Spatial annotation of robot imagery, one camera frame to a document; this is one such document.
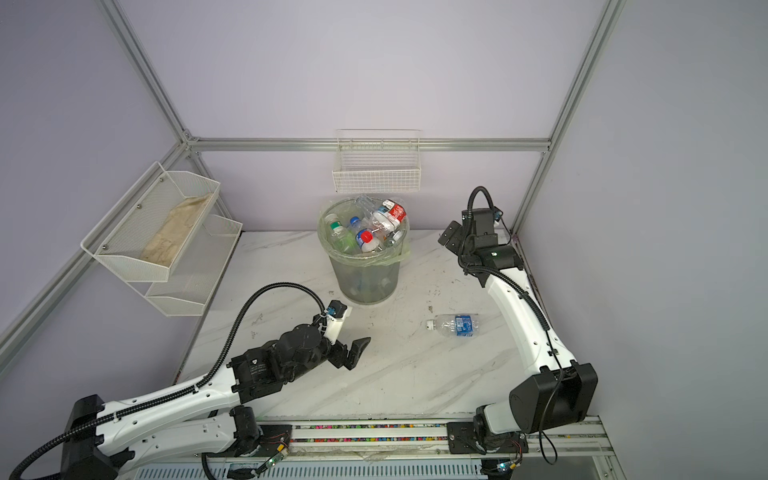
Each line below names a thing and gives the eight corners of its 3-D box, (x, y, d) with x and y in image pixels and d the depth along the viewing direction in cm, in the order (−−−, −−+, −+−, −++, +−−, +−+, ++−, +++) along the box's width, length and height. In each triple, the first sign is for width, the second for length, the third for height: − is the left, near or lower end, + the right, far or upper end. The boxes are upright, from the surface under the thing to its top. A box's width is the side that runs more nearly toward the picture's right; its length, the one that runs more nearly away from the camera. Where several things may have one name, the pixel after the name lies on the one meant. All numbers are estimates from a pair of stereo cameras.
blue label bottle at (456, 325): (425, 332, 95) (426, 322, 90) (427, 317, 98) (429, 307, 93) (473, 341, 93) (478, 332, 88) (474, 326, 96) (478, 316, 91)
